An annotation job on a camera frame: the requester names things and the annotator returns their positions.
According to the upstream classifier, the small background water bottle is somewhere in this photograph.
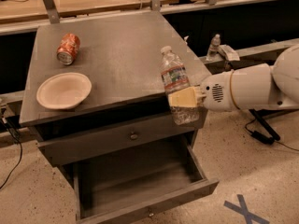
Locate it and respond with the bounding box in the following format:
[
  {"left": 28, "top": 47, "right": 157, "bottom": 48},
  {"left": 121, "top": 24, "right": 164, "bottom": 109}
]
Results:
[{"left": 206, "top": 34, "right": 221, "bottom": 61}]

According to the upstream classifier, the black floor cable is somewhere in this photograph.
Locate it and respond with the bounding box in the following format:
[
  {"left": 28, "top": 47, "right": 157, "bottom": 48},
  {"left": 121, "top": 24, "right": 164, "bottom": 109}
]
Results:
[
  {"left": 0, "top": 115, "right": 23, "bottom": 190},
  {"left": 244, "top": 119, "right": 299, "bottom": 152}
]

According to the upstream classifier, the open middle grey drawer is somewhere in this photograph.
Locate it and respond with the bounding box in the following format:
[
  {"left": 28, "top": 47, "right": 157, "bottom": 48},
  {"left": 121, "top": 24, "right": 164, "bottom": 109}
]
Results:
[{"left": 74, "top": 134, "right": 219, "bottom": 224}]

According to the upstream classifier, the black floor cable left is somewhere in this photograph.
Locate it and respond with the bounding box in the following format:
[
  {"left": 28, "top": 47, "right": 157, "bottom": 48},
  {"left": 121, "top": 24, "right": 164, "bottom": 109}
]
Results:
[{"left": 0, "top": 115, "right": 23, "bottom": 190}]

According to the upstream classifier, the beige paper bowl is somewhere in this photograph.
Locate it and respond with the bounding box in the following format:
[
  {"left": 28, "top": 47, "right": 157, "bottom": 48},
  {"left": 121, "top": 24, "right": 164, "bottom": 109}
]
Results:
[{"left": 36, "top": 72, "right": 92, "bottom": 110}]

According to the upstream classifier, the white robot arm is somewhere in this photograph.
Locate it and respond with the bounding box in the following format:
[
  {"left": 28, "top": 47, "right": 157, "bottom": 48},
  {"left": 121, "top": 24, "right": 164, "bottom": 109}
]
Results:
[{"left": 168, "top": 45, "right": 299, "bottom": 111}]

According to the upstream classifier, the black bar on floor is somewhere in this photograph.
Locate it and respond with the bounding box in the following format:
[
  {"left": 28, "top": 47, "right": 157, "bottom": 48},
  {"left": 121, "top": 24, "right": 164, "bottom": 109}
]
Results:
[{"left": 249, "top": 109, "right": 280, "bottom": 141}]

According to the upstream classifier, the clear plastic water bottle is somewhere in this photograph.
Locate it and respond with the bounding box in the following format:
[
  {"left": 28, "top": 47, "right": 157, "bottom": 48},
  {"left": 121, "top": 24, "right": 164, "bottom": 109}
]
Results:
[{"left": 160, "top": 46, "right": 199, "bottom": 125}]

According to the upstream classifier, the black floor cable right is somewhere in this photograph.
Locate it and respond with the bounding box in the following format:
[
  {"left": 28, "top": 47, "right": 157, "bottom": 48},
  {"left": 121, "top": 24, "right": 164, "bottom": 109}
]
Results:
[{"left": 244, "top": 119, "right": 299, "bottom": 152}]

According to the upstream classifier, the closed upper grey drawer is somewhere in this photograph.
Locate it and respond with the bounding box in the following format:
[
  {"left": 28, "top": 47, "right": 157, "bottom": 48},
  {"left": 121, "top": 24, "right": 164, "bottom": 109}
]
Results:
[{"left": 36, "top": 102, "right": 210, "bottom": 168}]

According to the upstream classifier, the white packet on rail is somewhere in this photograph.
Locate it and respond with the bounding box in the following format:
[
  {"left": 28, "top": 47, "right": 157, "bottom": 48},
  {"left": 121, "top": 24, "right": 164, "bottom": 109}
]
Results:
[{"left": 219, "top": 45, "right": 240, "bottom": 62}]

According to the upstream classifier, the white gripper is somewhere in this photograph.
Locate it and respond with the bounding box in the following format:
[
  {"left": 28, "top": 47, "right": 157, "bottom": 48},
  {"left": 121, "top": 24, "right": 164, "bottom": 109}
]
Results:
[{"left": 168, "top": 72, "right": 234, "bottom": 111}]

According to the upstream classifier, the orange soda can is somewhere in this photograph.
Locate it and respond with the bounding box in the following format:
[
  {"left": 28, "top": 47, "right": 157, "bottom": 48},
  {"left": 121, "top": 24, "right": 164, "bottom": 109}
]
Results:
[{"left": 57, "top": 33, "right": 80, "bottom": 65}]

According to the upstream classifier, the grey wooden drawer cabinet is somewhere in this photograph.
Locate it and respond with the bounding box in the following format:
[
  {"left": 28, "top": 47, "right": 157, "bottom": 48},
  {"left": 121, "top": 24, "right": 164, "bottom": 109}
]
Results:
[{"left": 20, "top": 12, "right": 210, "bottom": 220}]

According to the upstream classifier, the round drawer knob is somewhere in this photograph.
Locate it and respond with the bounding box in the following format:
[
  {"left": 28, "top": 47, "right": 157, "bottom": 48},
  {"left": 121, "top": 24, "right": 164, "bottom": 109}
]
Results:
[{"left": 130, "top": 132, "right": 138, "bottom": 140}]

